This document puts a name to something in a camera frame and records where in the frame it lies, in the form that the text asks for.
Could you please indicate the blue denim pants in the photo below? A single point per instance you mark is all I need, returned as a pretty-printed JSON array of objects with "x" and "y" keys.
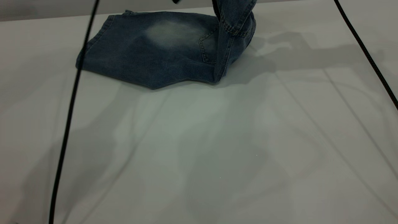
[{"x": 155, "y": 56}]

